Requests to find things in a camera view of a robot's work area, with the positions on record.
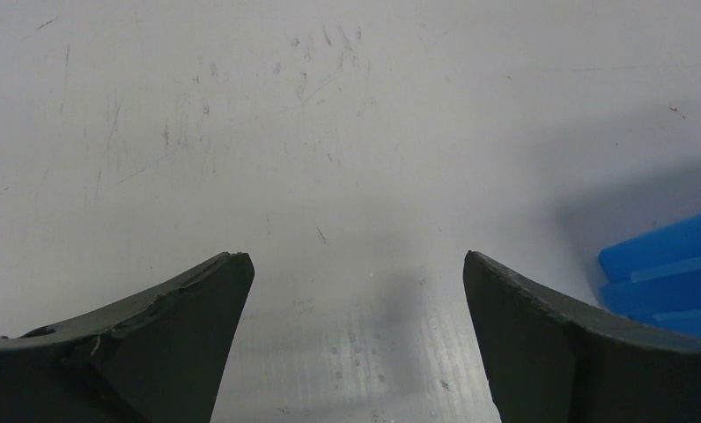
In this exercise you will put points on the blue plastic bin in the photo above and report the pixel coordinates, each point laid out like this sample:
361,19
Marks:
655,278

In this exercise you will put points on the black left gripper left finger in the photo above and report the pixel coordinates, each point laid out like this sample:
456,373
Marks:
155,356

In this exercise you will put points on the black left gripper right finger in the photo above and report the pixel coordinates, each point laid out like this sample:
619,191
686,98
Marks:
551,358

